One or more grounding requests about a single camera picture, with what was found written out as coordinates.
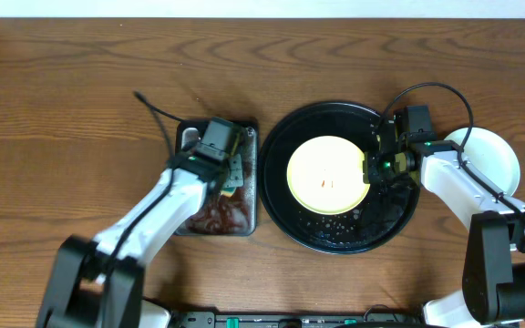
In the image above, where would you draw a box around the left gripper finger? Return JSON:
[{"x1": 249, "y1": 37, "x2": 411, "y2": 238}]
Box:
[
  {"x1": 223, "y1": 154, "x2": 243, "y2": 189},
  {"x1": 241, "y1": 126, "x2": 256, "y2": 158}
]

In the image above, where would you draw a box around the green yellow sponge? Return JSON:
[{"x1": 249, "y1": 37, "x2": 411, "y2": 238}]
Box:
[{"x1": 221, "y1": 187, "x2": 236, "y2": 198}]

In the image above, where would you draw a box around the yellow plate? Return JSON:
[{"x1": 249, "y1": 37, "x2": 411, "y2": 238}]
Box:
[{"x1": 286, "y1": 136, "x2": 370, "y2": 215}]

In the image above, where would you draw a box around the pale green plate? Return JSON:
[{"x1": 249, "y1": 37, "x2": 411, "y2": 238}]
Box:
[{"x1": 464, "y1": 128, "x2": 520, "y2": 196}]

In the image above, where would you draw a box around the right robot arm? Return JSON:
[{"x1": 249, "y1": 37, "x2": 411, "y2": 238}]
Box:
[{"x1": 364, "y1": 121, "x2": 525, "y2": 327}]

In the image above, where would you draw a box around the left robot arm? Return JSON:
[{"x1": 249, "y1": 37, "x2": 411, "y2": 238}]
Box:
[{"x1": 36, "y1": 118, "x2": 257, "y2": 327}]

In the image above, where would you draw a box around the round black tray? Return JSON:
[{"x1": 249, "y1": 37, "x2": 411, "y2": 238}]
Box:
[{"x1": 257, "y1": 101, "x2": 420, "y2": 254}]

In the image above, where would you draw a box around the rectangular metal soapy tray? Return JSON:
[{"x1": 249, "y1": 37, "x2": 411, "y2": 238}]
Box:
[{"x1": 175, "y1": 120, "x2": 259, "y2": 236}]

